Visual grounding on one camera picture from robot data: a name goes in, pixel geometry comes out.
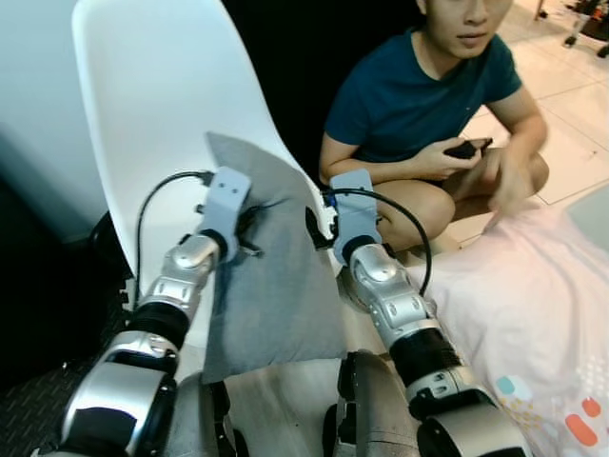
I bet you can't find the grey robot leg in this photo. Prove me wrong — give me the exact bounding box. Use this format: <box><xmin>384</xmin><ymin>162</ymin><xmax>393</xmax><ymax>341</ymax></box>
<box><xmin>322</xmin><ymin>350</ymin><xmax>425</xmax><ymax>457</ymax></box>
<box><xmin>171</xmin><ymin>371</ymin><xmax>250</xmax><ymax>457</ymax></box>

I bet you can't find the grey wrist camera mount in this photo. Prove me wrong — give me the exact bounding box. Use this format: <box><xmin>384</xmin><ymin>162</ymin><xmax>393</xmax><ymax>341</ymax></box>
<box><xmin>197</xmin><ymin>168</ymin><xmax>252</xmax><ymax>256</ymax></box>
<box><xmin>328</xmin><ymin>169</ymin><xmax>382</xmax><ymax>264</ymax></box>

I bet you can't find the person's right hand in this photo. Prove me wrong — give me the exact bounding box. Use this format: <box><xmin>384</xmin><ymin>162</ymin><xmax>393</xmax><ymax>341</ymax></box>
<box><xmin>419</xmin><ymin>141</ymin><xmax>479</xmax><ymax>183</ymax></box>

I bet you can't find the black office chair base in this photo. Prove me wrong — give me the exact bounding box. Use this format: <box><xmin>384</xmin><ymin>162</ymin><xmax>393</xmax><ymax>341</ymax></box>
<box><xmin>535</xmin><ymin>0</ymin><xmax>609</xmax><ymax>48</ymax></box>

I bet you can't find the grey right robot leg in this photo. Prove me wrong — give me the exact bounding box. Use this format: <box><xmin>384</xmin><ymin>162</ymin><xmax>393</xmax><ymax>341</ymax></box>
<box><xmin>322</xmin><ymin>350</ymin><xmax>425</xmax><ymax>457</ymax></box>

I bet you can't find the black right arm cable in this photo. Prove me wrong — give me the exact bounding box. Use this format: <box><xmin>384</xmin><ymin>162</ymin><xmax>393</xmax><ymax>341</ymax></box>
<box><xmin>324</xmin><ymin>188</ymin><xmax>435</xmax><ymax>297</ymax></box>

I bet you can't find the grey fabric pillow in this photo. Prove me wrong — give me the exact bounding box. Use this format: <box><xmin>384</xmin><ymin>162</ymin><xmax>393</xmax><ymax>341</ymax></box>
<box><xmin>202</xmin><ymin>131</ymin><xmax>349</xmax><ymax>386</ymax></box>

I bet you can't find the person in blue t-shirt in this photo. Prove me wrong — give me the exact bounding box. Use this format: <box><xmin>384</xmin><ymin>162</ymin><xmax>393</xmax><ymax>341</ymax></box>
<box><xmin>319</xmin><ymin>0</ymin><xmax>552</xmax><ymax>254</ymax></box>

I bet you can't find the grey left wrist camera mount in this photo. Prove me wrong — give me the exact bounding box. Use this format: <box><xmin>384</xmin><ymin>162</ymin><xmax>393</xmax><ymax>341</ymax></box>
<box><xmin>197</xmin><ymin>168</ymin><xmax>252</xmax><ymax>256</ymax></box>

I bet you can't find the black handheld controller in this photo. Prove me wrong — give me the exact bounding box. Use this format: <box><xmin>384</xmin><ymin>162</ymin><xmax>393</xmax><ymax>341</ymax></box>
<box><xmin>443</xmin><ymin>137</ymin><xmax>495</xmax><ymax>161</ymax></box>

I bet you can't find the white plastic chair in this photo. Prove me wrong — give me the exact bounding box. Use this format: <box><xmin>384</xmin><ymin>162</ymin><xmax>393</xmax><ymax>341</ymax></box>
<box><xmin>71</xmin><ymin>0</ymin><xmax>345</xmax><ymax>355</ymax></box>

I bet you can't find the person's left hand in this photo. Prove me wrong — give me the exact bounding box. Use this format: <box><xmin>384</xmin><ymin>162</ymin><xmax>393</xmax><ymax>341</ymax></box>
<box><xmin>481</xmin><ymin>141</ymin><xmax>536</xmax><ymax>218</ymax></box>

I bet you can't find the bed with cream sheet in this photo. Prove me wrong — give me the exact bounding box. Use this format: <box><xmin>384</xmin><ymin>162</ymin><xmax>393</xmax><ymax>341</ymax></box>
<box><xmin>404</xmin><ymin>186</ymin><xmax>609</xmax><ymax>457</ymax></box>

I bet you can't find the grey left robot leg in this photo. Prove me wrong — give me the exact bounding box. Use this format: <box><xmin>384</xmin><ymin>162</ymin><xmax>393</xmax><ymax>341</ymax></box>
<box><xmin>171</xmin><ymin>371</ymin><xmax>250</xmax><ymax>457</ymax></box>

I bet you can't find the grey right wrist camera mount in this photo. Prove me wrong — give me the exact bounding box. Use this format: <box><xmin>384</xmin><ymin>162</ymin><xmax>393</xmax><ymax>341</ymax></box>
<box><xmin>328</xmin><ymin>169</ymin><xmax>382</xmax><ymax>264</ymax></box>

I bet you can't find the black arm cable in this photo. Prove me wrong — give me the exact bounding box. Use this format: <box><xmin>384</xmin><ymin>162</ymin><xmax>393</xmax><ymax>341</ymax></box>
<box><xmin>324</xmin><ymin>188</ymin><xmax>435</xmax><ymax>297</ymax></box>
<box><xmin>135</xmin><ymin>170</ymin><xmax>216</xmax><ymax>308</ymax></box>

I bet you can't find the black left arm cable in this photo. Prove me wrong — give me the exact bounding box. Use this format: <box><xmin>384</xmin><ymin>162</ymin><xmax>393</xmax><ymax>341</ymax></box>
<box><xmin>135</xmin><ymin>170</ymin><xmax>216</xmax><ymax>308</ymax></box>

